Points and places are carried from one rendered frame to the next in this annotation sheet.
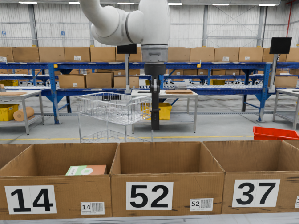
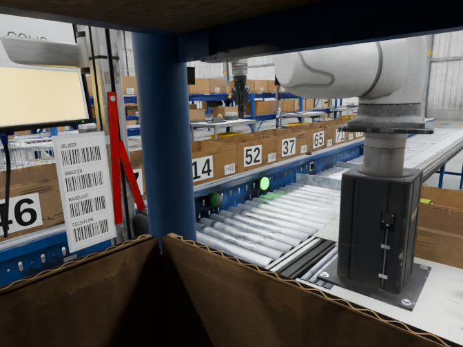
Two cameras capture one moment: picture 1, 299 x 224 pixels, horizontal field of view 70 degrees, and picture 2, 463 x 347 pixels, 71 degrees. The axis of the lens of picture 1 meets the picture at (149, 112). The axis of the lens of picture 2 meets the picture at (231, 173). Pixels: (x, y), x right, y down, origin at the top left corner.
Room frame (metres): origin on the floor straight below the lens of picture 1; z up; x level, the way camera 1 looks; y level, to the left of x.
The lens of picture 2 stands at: (-0.56, 1.39, 1.30)
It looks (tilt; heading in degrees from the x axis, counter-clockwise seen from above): 13 degrees down; 315
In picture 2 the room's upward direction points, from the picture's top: 2 degrees counter-clockwise
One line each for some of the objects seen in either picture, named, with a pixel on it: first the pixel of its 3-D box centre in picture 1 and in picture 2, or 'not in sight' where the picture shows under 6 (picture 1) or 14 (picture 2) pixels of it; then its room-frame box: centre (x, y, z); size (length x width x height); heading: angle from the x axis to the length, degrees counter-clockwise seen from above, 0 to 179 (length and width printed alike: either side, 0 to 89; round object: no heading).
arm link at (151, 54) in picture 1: (154, 54); (240, 69); (0.75, -0.02, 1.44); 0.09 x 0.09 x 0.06
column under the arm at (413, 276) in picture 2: not in sight; (378, 224); (-0.22, 0.44, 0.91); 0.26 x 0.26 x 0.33; 5
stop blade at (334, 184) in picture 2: not in sight; (330, 185); (0.35, -0.36, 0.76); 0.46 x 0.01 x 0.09; 2
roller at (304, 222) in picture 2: not in sight; (277, 217); (0.33, 0.19, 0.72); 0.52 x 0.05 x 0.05; 2
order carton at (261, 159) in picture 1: (256, 172); (276, 144); (0.81, -0.45, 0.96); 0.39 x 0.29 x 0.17; 92
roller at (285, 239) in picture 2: not in sight; (251, 230); (0.32, 0.39, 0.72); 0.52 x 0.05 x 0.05; 2
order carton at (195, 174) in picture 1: (163, 174); (240, 151); (0.80, -0.06, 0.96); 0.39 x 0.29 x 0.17; 92
